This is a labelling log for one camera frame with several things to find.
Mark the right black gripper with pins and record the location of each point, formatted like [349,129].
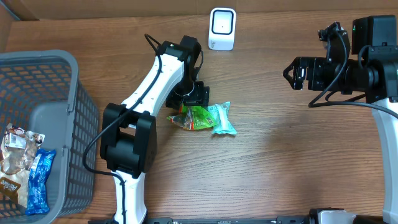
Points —
[314,65]

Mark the green snack bag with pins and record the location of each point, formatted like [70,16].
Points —
[193,118]

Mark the beige cookie snack bag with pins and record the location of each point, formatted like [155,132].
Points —
[18,151]

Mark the grey plastic mesh basket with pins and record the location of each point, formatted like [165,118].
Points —
[41,92]

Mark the blue oreo packet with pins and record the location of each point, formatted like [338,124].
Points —
[39,173]

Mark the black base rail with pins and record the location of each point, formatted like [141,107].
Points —
[217,221]

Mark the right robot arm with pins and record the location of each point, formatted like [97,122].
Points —
[360,70]

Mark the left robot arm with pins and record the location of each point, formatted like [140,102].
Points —
[129,135]

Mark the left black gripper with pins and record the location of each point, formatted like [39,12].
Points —
[200,98]

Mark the white barcode scanner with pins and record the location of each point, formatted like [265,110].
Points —
[222,29]

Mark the teal snack packet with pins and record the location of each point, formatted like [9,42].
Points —
[219,113]

